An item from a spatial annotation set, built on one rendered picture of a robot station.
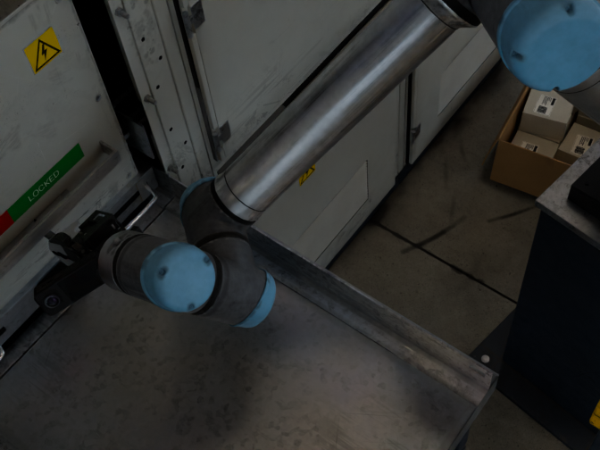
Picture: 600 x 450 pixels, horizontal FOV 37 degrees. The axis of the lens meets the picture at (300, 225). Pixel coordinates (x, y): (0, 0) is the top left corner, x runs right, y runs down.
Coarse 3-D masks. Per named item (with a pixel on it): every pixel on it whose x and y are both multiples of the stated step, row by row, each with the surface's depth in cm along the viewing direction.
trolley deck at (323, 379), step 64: (64, 320) 158; (128, 320) 157; (192, 320) 156; (320, 320) 154; (0, 384) 152; (64, 384) 151; (128, 384) 150; (192, 384) 149; (256, 384) 148; (320, 384) 147; (384, 384) 146; (64, 448) 144; (128, 448) 144; (192, 448) 143; (256, 448) 142; (320, 448) 141; (384, 448) 140; (448, 448) 140
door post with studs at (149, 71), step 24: (120, 0) 132; (144, 0) 136; (120, 24) 134; (144, 24) 138; (144, 48) 141; (144, 72) 145; (168, 72) 149; (144, 96) 148; (168, 96) 153; (168, 120) 156; (168, 144) 160; (168, 168) 164; (192, 168) 170
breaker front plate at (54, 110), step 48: (48, 0) 126; (0, 48) 123; (0, 96) 127; (48, 96) 135; (96, 96) 144; (0, 144) 132; (48, 144) 140; (96, 144) 150; (0, 192) 137; (48, 192) 146; (96, 192) 157; (0, 240) 142; (0, 288) 148
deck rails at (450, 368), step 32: (256, 256) 161; (288, 256) 156; (320, 288) 156; (352, 288) 149; (352, 320) 153; (384, 320) 150; (416, 352) 148; (448, 352) 143; (448, 384) 145; (480, 384) 144; (0, 448) 145
